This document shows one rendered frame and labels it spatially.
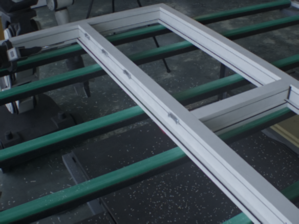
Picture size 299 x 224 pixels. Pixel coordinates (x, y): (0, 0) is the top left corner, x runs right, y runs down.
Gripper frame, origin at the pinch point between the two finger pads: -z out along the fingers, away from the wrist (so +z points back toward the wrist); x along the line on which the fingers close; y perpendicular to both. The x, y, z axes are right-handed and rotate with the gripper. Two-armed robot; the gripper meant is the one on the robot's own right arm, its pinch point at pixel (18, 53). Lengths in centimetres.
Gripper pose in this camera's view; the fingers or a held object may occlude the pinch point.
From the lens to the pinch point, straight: 156.2
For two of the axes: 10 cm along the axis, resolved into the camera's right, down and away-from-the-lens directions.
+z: -6.8, 2.4, -6.9
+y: -6.7, 1.9, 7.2
